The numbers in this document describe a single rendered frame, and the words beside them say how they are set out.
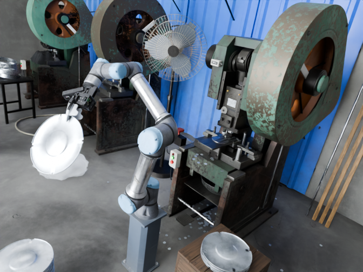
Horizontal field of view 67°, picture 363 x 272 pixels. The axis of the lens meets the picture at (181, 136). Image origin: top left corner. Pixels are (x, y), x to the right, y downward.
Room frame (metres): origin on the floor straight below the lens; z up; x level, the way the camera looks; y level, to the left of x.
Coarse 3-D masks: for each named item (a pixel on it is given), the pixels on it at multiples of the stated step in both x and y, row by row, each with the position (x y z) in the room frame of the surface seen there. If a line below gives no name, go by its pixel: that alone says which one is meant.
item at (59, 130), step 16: (48, 128) 1.18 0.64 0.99; (64, 128) 1.16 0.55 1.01; (80, 128) 1.14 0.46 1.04; (32, 144) 1.15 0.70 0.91; (48, 144) 1.12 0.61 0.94; (64, 144) 1.10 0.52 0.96; (80, 144) 1.09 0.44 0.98; (32, 160) 1.09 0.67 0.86; (48, 160) 1.08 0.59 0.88; (64, 160) 1.06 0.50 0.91
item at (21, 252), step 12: (24, 240) 1.15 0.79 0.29; (36, 240) 1.16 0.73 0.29; (0, 252) 1.05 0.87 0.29; (12, 252) 1.06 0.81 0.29; (24, 252) 1.06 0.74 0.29; (36, 252) 1.08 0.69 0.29; (48, 252) 1.09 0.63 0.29; (0, 264) 0.97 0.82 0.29; (12, 264) 0.98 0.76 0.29; (24, 264) 0.99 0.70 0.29; (36, 264) 1.01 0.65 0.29; (48, 264) 1.02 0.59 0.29
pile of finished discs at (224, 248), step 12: (204, 240) 1.25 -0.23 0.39; (216, 240) 1.27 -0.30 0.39; (228, 240) 1.28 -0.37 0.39; (240, 240) 1.30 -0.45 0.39; (204, 252) 1.18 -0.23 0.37; (216, 252) 1.17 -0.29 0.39; (228, 252) 1.18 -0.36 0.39; (240, 252) 1.20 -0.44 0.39; (216, 264) 1.09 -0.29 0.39; (228, 264) 1.10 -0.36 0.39; (240, 264) 1.11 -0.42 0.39
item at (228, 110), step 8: (232, 88) 1.91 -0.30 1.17; (240, 88) 1.91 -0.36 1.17; (232, 96) 1.90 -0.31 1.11; (224, 104) 1.94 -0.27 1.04; (232, 104) 1.89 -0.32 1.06; (224, 112) 1.91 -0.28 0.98; (232, 112) 1.88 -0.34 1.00; (224, 120) 1.88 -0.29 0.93; (232, 120) 1.85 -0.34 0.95; (240, 120) 1.88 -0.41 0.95
